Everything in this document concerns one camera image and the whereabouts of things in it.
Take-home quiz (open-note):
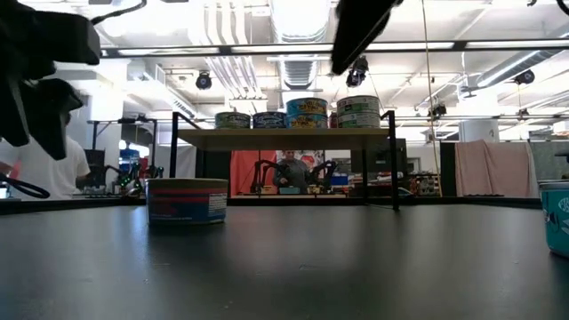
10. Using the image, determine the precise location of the dark blue sardine tin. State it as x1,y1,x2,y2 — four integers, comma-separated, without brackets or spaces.
252,110,288,130

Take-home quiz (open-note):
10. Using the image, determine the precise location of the orange hanging cloth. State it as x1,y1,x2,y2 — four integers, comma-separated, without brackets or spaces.
229,149,279,196

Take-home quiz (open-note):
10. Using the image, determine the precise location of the white round column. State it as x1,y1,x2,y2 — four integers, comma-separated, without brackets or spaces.
457,118,501,144

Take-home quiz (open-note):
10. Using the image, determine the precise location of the wooden shelf with black legs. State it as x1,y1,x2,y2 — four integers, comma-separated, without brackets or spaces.
167,109,400,213

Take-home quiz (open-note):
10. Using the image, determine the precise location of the cluttered storage shelf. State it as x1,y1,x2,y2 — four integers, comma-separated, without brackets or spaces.
407,172,442,197

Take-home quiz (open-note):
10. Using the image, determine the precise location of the black overhead light bar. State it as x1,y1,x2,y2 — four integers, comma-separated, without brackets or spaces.
100,39,569,59

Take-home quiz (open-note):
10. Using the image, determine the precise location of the black partition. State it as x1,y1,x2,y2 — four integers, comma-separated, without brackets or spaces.
438,141,458,193

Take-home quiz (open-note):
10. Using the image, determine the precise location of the black background table frame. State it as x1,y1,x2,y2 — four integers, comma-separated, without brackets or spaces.
86,116,159,192

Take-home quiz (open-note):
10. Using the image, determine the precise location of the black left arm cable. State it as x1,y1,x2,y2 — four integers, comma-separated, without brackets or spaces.
91,0,148,26

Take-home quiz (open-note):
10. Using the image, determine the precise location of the pink draped cloth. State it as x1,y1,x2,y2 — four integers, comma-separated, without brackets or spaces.
453,140,539,200

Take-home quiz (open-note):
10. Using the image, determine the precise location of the floral printed poster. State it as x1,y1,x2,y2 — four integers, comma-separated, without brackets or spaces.
309,149,325,179

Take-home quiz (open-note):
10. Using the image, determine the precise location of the white ceiling duct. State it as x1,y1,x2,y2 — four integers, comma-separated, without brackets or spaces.
266,0,333,116

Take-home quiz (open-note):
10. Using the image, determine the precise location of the black panel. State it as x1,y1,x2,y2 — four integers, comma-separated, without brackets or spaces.
84,148,107,188

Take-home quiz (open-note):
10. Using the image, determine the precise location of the teal fish-print can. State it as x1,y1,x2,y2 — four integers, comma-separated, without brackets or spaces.
539,180,569,260

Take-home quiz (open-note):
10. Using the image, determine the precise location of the black cabinet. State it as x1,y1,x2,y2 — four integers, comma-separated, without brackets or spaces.
350,138,408,196

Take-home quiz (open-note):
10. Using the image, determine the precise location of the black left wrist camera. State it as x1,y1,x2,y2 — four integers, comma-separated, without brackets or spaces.
24,9,102,68

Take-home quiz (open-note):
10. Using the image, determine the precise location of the black looped cable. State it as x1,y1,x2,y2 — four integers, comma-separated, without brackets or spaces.
0,172,51,200

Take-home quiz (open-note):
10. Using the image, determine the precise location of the tall blue red-striped can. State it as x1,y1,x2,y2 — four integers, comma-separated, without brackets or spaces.
145,177,229,226

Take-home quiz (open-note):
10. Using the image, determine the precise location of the thin hanging cord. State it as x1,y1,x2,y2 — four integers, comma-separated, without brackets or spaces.
420,0,443,196

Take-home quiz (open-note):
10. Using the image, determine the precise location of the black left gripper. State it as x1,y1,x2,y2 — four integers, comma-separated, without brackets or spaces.
0,0,85,162

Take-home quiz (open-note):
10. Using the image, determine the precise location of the black ceiling spotlight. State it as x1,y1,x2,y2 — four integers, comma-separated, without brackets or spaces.
427,102,448,120
514,68,536,86
345,55,370,89
195,70,213,92

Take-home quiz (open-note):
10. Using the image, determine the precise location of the grey partition panel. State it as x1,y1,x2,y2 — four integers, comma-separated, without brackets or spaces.
531,140,569,181

